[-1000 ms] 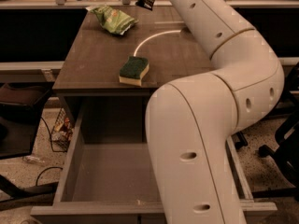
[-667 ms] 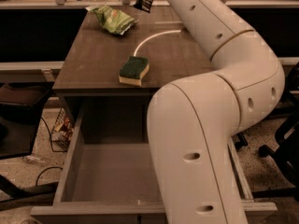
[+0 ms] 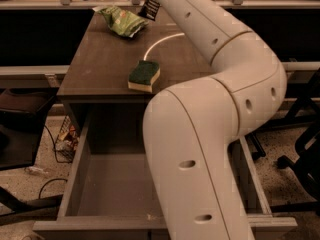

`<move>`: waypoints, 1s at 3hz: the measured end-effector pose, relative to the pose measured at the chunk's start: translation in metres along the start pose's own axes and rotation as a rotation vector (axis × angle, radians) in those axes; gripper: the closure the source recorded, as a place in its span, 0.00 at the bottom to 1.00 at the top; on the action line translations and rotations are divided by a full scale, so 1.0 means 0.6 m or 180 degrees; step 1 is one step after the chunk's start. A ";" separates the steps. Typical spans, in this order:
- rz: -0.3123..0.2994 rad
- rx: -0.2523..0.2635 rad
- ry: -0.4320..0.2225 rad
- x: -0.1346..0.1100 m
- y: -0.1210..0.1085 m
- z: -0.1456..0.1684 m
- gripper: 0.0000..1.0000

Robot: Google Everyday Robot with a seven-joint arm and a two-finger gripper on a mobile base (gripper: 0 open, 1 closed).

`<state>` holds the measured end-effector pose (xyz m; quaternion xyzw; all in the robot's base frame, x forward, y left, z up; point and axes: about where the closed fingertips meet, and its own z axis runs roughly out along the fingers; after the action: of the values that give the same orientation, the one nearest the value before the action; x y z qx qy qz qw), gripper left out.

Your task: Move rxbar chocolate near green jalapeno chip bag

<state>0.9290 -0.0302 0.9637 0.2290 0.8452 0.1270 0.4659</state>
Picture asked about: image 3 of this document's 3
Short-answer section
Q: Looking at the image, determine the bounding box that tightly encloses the black rxbar chocolate bar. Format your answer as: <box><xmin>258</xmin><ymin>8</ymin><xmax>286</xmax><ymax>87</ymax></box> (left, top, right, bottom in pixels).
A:
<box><xmin>138</xmin><ymin>0</ymin><xmax>160</xmax><ymax>21</ymax></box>

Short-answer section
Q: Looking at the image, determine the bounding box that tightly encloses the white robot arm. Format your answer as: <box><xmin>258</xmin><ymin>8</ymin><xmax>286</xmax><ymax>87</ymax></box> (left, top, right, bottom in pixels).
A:
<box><xmin>143</xmin><ymin>0</ymin><xmax>287</xmax><ymax>240</ymax></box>

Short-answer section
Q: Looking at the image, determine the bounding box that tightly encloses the green jalapeno chip bag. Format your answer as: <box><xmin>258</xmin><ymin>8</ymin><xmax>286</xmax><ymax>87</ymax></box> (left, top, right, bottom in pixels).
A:
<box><xmin>93</xmin><ymin>6</ymin><xmax>148</xmax><ymax>38</ymax></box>

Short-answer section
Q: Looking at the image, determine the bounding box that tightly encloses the green yellow sponge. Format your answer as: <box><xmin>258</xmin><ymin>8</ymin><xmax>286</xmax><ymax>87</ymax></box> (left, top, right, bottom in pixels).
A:
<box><xmin>128</xmin><ymin>60</ymin><xmax>160</xmax><ymax>93</ymax></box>

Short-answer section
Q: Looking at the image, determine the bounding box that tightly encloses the black chair left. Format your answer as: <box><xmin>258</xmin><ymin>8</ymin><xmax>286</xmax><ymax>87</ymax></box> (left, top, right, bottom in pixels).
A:
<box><xmin>0</xmin><ymin>88</ymin><xmax>63</xmax><ymax>225</ymax></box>

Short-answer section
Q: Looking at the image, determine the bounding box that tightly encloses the black office chair right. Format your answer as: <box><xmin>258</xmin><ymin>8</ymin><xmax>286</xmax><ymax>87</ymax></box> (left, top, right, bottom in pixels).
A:
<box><xmin>264</xmin><ymin>68</ymin><xmax>320</xmax><ymax>215</ymax></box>

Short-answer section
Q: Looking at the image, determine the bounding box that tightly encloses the wire basket on floor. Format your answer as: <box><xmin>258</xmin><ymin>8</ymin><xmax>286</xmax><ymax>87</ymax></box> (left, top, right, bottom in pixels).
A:
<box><xmin>54</xmin><ymin>116</ymin><xmax>79</xmax><ymax>163</ymax></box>

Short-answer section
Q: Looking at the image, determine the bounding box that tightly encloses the black floor cable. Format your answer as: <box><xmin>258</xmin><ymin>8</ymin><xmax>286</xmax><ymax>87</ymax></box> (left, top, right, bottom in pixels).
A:
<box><xmin>37</xmin><ymin>124</ymin><xmax>68</xmax><ymax>200</ymax></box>

